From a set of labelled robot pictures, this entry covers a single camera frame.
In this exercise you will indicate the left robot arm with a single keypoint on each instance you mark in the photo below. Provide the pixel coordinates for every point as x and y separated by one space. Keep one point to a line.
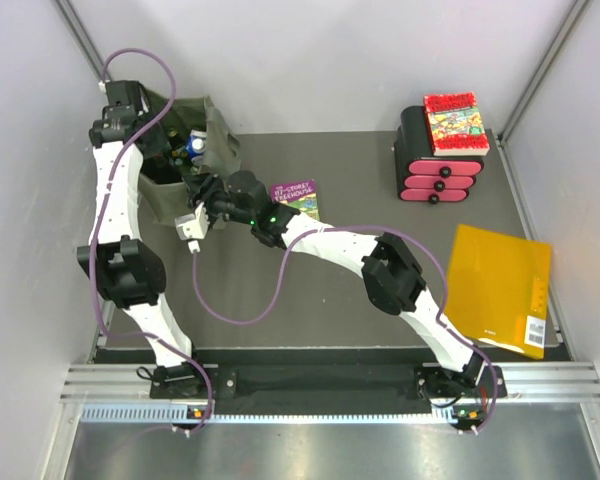
121 268

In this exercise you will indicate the aluminium frame rail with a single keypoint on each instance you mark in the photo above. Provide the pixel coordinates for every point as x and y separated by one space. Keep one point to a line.
113 394

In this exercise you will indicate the green canvas bag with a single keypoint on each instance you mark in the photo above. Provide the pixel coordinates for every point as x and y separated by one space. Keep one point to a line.
162 178

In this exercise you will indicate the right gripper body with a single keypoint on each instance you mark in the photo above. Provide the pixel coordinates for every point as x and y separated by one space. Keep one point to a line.
213 194

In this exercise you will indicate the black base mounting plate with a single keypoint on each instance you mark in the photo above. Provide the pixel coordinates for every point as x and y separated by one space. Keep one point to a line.
322 389

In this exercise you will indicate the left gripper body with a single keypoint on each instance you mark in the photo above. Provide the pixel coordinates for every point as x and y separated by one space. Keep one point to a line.
158 143

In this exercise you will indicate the black pink drawer unit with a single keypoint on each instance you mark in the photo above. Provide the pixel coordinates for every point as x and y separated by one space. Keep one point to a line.
423 177

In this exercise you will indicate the yellow folder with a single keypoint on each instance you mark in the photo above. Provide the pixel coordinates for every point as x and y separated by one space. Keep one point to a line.
498 289

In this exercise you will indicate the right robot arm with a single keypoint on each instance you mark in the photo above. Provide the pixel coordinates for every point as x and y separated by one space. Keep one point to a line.
381 258

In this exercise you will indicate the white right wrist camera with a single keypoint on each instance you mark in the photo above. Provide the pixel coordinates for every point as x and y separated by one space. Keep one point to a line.
193 227

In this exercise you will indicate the red comic book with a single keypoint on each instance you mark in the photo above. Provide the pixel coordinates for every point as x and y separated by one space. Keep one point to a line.
455 125

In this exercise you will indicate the purple treehouse book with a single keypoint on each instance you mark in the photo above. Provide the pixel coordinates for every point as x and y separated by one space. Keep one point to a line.
300 195

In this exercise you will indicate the blue juice carton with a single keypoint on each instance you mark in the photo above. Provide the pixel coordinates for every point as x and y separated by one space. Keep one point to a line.
196 146

